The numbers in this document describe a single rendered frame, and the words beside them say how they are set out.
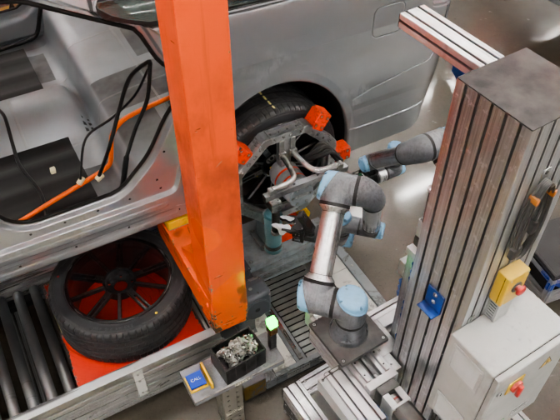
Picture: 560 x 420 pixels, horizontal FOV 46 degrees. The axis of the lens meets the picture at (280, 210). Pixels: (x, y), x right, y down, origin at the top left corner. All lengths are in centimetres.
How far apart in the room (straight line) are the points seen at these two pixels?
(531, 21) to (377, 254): 306
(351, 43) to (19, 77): 198
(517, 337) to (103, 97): 224
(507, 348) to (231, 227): 105
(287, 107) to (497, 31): 335
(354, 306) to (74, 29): 236
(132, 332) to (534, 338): 170
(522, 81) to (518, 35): 429
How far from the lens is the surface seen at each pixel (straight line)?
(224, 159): 220
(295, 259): 362
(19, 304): 357
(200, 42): 191
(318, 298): 241
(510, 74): 176
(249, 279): 326
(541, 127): 164
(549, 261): 367
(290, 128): 293
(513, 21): 622
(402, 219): 412
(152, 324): 303
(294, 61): 284
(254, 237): 364
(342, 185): 239
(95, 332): 306
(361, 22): 294
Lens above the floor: 298
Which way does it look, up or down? 47 degrees down
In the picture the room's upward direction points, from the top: straight up
